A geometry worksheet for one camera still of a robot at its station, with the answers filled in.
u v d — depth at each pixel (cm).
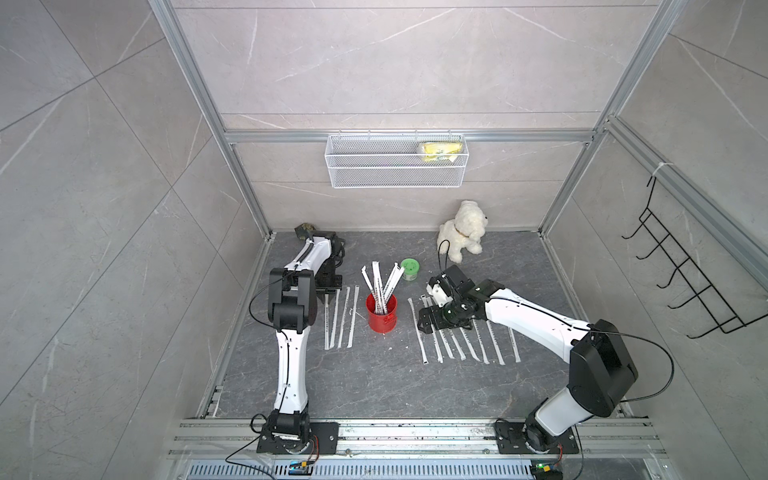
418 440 75
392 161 101
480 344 90
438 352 88
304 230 115
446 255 111
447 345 89
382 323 88
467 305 61
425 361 86
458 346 89
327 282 90
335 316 95
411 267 102
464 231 100
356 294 101
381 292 88
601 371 43
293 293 65
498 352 88
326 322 94
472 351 88
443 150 84
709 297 62
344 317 95
